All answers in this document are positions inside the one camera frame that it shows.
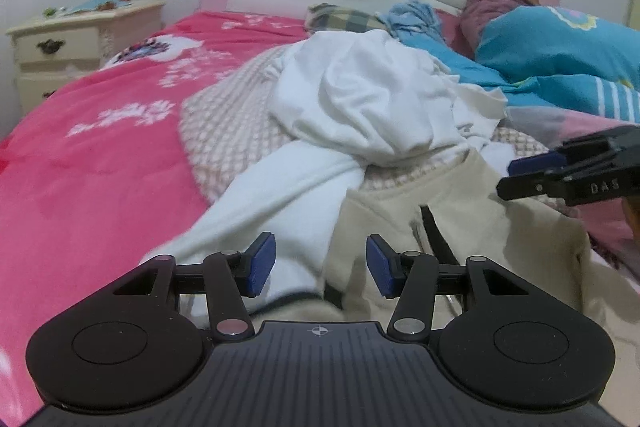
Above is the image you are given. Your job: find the white cotton garment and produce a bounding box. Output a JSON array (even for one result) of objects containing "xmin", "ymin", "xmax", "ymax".
[{"xmin": 268, "ymin": 28, "xmax": 509, "ymax": 169}]

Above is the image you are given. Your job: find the beige hoodie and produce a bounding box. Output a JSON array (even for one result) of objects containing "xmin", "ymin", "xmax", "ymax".
[{"xmin": 320, "ymin": 147, "xmax": 632, "ymax": 344}]

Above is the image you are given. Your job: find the beige checkered cloth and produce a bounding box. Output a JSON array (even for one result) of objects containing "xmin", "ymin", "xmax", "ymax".
[{"xmin": 178, "ymin": 43, "xmax": 551, "ymax": 208}]

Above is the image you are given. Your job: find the cream nightstand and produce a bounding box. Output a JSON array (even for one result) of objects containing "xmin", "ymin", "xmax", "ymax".
[{"xmin": 6, "ymin": 0, "xmax": 167, "ymax": 115}]

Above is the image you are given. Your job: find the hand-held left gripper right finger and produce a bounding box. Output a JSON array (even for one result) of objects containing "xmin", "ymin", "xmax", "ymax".
[{"xmin": 366, "ymin": 234, "xmax": 531, "ymax": 343}]

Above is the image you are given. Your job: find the light blue patterned cloth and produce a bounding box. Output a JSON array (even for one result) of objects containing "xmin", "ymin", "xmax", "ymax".
[{"xmin": 386, "ymin": 0, "xmax": 444, "ymax": 44}]

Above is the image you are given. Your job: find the pink floral bed quilt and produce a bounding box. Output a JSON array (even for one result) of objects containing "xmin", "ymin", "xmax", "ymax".
[{"xmin": 0, "ymin": 9, "xmax": 315, "ymax": 418}]

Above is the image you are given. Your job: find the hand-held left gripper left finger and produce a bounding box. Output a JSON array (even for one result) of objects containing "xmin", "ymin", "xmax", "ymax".
[{"xmin": 112, "ymin": 232, "xmax": 277, "ymax": 342}]

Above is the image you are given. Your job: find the pink pillow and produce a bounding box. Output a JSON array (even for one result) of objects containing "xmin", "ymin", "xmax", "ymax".
[{"xmin": 434, "ymin": 9, "xmax": 477, "ymax": 61}]

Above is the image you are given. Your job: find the blue quilt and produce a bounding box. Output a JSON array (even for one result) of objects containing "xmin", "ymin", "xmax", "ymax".
[{"xmin": 399, "ymin": 4, "xmax": 640, "ymax": 126}]

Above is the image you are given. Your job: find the person's right hand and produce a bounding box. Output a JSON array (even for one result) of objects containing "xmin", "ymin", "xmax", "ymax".
[{"xmin": 620, "ymin": 198, "xmax": 640, "ymax": 235}]

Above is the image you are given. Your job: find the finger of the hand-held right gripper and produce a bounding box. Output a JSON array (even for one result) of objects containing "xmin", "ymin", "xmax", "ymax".
[
  {"xmin": 496, "ymin": 172, "xmax": 576, "ymax": 204},
  {"xmin": 507, "ymin": 125, "xmax": 640, "ymax": 176}
]

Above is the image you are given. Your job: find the blue item on nightstand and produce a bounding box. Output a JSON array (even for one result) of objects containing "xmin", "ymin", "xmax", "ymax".
[{"xmin": 66, "ymin": 0, "xmax": 122, "ymax": 16}]

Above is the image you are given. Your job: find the plaid pillow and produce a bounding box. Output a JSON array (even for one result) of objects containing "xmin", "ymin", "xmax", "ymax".
[{"xmin": 305, "ymin": 2, "xmax": 397, "ymax": 39}]

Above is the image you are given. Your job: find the pale white fleece garment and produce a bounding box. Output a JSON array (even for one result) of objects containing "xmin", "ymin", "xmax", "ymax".
[{"xmin": 141, "ymin": 141, "xmax": 369, "ymax": 309}]

